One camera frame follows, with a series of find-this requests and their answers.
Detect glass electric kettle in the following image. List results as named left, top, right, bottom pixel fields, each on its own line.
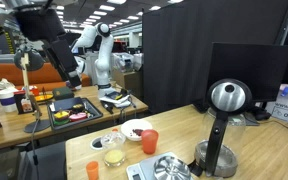
left=189, top=79, right=252, bottom=178

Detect white bowl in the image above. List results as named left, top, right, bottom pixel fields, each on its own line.
left=121, top=119, right=152, bottom=141

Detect digital kitchen scale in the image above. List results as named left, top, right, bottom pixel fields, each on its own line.
left=126, top=152, right=179, bottom=180

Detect clear jar yellow contents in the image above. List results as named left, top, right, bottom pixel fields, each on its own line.
left=101, top=129, right=126, bottom=166

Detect black desk lamp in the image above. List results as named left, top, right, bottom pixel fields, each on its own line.
left=14, top=45, right=50, bottom=134

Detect cardboard box background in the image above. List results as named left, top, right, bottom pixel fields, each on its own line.
left=112, top=69, right=143, bottom=98

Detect dark green box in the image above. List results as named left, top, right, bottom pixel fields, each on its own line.
left=52, top=87, right=74, bottom=100

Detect table cable grommet hole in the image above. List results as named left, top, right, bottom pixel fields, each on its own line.
left=90, top=137, right=103, bottom=150

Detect small orange plastic cup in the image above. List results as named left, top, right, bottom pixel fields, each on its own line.
left=86, top=161, right=99, bottom=180

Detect yellow toy food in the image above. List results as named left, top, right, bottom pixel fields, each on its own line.
left=54, top=111, right=70, bottom=121

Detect black curtain divider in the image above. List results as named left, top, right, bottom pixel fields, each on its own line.
left=142, top=0, right=288, bottom=113

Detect silver pot lid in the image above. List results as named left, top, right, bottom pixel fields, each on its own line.
left=153, top=156, right=191, bottom=180

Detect pink toy food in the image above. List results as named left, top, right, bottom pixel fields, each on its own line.
left=69, top=112, right=87, bottom=122

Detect white paper cup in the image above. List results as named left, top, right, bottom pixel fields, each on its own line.
left=0, top=89, right=17, bottom=112

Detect orange sofa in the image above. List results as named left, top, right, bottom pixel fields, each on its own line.
left=0, top=62, right=92, bottom=100

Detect black computer monitor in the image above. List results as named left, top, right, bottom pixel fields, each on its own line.
left=206, top=42, right=288, bottom=103

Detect large orange plastic cup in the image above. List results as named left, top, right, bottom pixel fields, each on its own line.
left=141, top=129, right=159, bottom=154

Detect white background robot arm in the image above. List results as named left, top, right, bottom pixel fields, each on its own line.
left=71, top=22, right=130, bottom=107

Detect black tray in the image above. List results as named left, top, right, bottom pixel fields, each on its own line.
left=47, top=97, right=103, bottom=130

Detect white robot arm foreground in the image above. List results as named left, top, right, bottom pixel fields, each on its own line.
left=0, top=0, right=82, bottom=87

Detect orange plate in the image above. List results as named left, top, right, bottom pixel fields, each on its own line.
left=35, top=94, right=53, bottom=102

